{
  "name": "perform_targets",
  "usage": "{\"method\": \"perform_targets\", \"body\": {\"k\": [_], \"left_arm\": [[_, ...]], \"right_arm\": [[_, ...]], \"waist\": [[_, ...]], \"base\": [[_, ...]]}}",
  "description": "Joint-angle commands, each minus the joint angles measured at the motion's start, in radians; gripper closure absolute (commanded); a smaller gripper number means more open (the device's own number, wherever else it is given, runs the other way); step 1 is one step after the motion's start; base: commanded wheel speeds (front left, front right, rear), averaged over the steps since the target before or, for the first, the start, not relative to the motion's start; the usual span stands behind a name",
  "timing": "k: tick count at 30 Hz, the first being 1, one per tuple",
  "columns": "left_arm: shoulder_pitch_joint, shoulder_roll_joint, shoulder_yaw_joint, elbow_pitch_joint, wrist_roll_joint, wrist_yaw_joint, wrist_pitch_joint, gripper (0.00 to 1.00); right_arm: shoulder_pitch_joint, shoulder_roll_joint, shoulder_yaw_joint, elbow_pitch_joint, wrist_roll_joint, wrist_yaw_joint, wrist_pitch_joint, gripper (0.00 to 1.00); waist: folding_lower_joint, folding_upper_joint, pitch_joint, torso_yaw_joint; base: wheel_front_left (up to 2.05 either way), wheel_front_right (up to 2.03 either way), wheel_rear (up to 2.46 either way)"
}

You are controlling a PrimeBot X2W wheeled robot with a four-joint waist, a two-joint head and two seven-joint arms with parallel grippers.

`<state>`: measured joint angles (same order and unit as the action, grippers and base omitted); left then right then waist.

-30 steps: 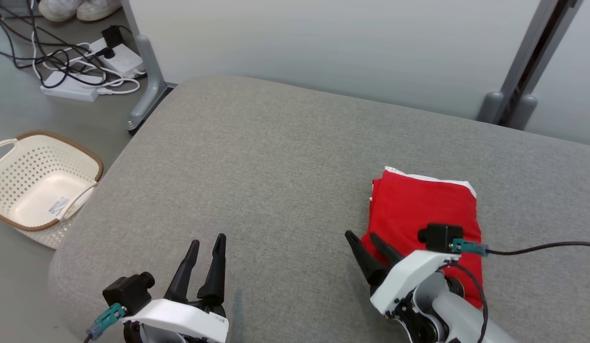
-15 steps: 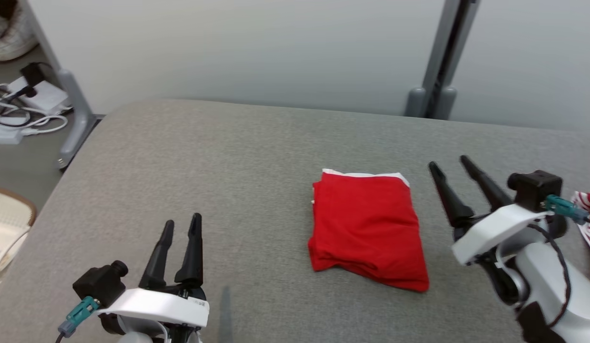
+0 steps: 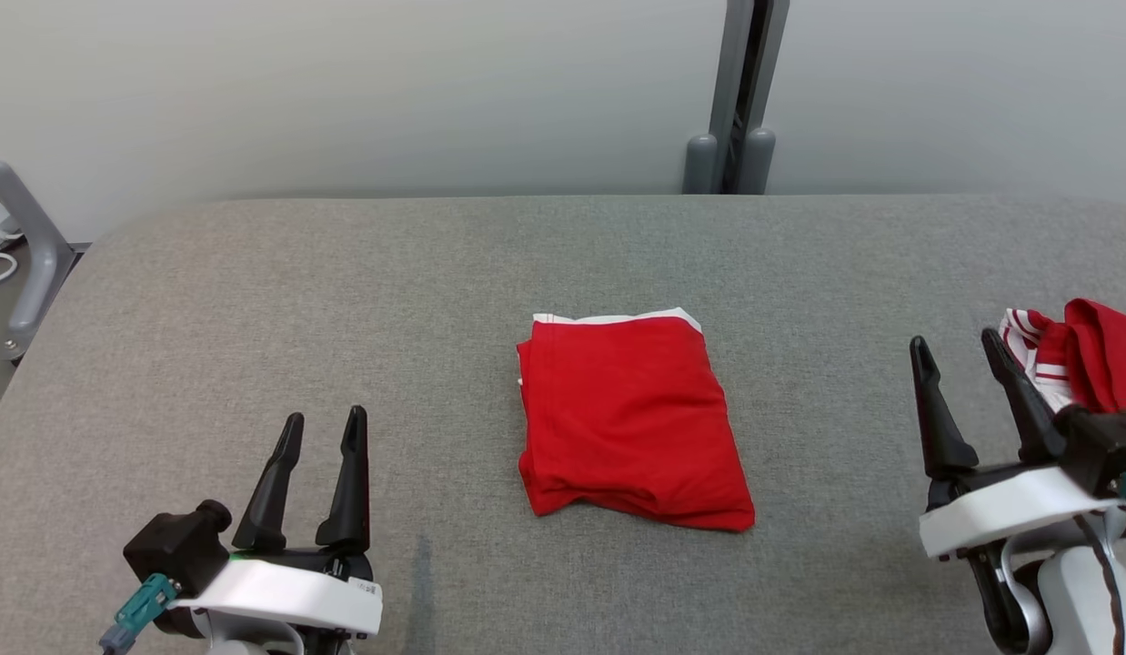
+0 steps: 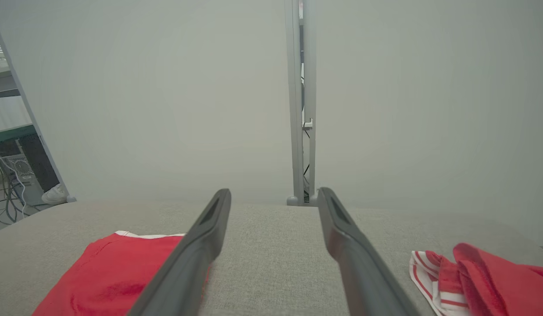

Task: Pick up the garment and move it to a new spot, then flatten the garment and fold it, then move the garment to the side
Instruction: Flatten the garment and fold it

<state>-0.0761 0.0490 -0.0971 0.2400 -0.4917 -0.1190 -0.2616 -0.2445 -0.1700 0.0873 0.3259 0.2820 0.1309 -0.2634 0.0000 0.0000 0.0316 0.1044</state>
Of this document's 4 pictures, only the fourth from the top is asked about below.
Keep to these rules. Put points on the red Bulls jersey shirt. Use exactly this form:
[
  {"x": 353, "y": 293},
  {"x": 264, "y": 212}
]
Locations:
[{"x": 495, "y": 281}]

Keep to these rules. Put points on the desk with green edge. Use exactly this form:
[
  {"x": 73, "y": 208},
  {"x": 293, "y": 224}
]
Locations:
[{"x": 12, "y": 134}]

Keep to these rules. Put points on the white post bracket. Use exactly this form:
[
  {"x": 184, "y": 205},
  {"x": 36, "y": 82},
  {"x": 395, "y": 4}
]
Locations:
[{"x": 308, "y": 124}]

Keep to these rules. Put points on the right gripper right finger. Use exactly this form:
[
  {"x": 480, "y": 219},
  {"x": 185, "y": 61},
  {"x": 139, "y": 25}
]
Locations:
[{"x": 363, "y": 272}]

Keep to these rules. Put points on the grey fabric sofa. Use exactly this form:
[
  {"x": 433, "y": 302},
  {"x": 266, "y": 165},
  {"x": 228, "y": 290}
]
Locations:
[{"x": 276, "y": 263}]

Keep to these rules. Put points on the black computer tower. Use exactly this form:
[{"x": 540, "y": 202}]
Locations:
[{"x": 39, "y": 162}]

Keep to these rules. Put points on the red shorts with white trim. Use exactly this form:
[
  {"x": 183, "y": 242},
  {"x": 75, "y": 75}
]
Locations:
[{"x": 113, "y": 276}]

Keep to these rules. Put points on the grey slanted partition end frame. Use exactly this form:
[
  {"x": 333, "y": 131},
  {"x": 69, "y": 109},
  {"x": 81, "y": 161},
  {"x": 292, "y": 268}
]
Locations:
[{"x": 71, "y": 199}]

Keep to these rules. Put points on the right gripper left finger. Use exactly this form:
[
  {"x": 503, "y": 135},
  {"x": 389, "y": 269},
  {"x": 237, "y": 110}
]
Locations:
[{"x": 183, "y": 272}]

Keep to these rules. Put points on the grey partition post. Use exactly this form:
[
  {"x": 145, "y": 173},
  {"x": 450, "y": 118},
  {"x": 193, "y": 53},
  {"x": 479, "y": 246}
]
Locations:
[
  {"x": 293, "y": 87},
  {"x": 312, "y": 87}
]

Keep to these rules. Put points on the grey mesh computer case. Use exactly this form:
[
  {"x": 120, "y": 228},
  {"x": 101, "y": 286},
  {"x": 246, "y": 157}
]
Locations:
[{"x": 19, "y": 169}]

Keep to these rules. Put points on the white shoe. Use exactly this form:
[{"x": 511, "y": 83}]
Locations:
[{"x": 55, "y": 195}]

